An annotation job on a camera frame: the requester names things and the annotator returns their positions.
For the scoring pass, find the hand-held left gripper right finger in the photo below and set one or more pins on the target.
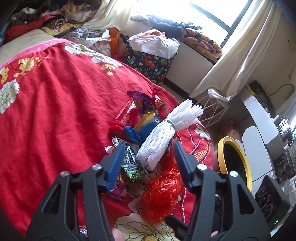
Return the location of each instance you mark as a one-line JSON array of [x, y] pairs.
[[182, 162]]

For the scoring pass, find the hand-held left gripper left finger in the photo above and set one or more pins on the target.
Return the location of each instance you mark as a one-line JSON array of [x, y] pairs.
[[115, 164]]

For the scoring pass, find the white foam net bundle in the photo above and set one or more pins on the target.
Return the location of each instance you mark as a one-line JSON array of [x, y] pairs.
[[157, 141]]

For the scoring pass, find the red plastic bag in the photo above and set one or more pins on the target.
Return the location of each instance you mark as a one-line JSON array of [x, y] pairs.
[[161, 192]]

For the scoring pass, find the yellow rimmed black trash bin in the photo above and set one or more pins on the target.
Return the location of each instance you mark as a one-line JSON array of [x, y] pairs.
[[231, 160]]

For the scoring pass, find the person's left hand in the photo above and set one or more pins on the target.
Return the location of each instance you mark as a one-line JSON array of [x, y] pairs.
[[118, 236]]

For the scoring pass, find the green pea snack packet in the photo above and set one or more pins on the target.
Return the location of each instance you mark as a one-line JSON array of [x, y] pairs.
[[133, 171]]

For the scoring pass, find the silver foil wrapper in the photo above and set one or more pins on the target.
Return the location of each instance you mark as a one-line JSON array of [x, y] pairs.
[[115, 141]]

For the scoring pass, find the purple foil wrapper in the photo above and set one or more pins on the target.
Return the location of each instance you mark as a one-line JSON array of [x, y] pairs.
[[121, 191]]

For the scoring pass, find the blue plastic bag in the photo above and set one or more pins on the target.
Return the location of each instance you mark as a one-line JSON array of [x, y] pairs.
[[133, 135]]

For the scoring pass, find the clear cosmetics organizer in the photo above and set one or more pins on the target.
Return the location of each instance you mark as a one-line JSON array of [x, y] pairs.
[[286, 160]]

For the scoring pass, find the red transparent plastic cup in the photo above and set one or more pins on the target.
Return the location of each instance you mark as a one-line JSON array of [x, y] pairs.
[[124, 118]]

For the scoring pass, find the pink printed box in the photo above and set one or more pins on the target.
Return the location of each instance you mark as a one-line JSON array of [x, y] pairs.
[[231, 133]]

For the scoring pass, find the purple snack wrapper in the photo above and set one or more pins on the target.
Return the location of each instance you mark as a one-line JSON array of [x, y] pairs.
[[141, 99]]

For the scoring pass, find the small candy wrapper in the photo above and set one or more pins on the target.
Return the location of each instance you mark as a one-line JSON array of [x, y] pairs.
[[82, 229]]

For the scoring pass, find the red floral blanket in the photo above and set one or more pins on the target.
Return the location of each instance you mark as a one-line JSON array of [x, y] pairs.
[[57, 115]]

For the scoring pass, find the arched desk mirror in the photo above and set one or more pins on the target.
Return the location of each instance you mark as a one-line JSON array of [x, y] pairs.
[[288, 106]]

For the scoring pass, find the dark bag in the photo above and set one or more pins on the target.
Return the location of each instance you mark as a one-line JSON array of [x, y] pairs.
[[259, 95]]

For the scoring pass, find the dinosaur print fabric basket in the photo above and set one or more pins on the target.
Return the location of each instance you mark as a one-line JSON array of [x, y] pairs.
[[148, 64]]

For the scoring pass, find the floral tote bag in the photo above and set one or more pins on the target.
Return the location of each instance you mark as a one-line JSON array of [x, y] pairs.
[[101, 47]]

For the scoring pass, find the orange patterned quilt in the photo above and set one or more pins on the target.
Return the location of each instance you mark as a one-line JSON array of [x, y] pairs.
[[203, 44]]

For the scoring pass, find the white plastic bag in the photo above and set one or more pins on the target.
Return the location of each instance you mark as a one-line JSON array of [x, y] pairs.
[[152, 45]]

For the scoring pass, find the orange bag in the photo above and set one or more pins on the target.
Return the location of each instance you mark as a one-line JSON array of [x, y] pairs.
[[114, 41]]

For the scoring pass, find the cream curtain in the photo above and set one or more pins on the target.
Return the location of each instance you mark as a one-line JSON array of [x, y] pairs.
[[242, 53], [111, 14]]

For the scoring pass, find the pale purple cloth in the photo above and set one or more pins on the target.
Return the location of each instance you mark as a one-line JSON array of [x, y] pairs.
[[78, 34]]

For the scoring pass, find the dark blue jacket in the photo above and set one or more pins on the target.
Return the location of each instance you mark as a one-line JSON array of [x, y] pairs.
[[168, 25]]

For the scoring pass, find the window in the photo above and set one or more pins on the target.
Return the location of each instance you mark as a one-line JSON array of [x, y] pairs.
[[208, 16]]

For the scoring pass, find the beige bed sheet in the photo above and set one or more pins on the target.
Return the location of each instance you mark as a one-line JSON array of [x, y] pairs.
[[23, 44]]

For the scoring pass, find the pile of clothes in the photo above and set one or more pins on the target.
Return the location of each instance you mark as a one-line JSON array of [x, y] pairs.
[[53, 23]]

